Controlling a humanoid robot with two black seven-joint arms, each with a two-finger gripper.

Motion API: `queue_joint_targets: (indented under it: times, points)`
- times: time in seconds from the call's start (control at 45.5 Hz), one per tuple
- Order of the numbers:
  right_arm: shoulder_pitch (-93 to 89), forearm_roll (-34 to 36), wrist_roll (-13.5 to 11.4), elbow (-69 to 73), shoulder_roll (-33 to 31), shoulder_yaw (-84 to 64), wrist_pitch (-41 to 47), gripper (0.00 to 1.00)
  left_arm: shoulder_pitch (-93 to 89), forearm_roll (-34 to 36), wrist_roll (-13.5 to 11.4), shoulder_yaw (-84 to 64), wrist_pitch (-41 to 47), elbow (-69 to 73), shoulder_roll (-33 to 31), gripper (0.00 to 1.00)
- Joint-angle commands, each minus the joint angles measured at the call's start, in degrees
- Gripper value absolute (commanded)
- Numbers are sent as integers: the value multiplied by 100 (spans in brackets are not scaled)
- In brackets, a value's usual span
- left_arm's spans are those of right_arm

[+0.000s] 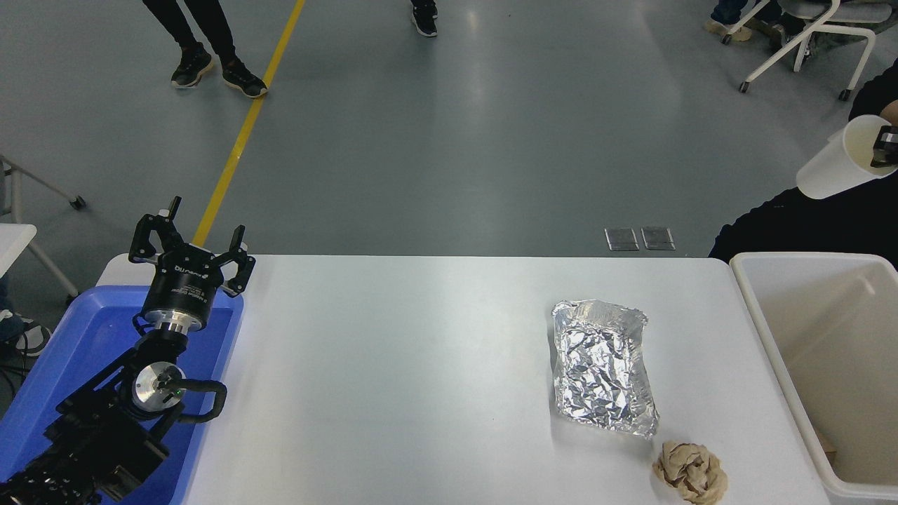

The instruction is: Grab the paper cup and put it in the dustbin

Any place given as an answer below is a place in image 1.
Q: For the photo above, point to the crumpled foil tray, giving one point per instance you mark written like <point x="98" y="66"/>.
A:
<point x="603" y="365"/>

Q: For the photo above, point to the white paper cup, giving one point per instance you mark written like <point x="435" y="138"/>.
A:
<point x="824" y="172"/>

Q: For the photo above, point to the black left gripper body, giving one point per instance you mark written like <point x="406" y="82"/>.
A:
<point x="184" y="287"/>

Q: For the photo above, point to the white wheeled chair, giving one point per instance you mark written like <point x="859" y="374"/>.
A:
<point x="772" y="62"/>

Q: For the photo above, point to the grey wheeled frame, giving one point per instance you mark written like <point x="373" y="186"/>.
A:
<point x="76" y="203"/>

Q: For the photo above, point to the crumpled tan paper ball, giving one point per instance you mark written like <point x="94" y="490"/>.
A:
<point x="691" y="473"/>

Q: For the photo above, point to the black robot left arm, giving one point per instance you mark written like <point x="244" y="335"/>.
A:
<point x="105" y="428"/>

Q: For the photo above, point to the metal floor socket plate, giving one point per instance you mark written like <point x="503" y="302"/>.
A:
<point x="621" y="239"/>
<point x="658" y="238"/>

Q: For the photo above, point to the tan paper scrap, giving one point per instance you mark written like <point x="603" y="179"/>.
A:
<point x="826" y="447"/>

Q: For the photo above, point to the blue plastic tray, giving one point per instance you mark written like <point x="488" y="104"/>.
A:
<point x="77" y="330"/>

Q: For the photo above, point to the white side table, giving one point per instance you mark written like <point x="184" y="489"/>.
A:
<point x="14" y="242"/>

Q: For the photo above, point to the large pale plastic bin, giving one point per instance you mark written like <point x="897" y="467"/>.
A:
<point x="828" y="351"/>

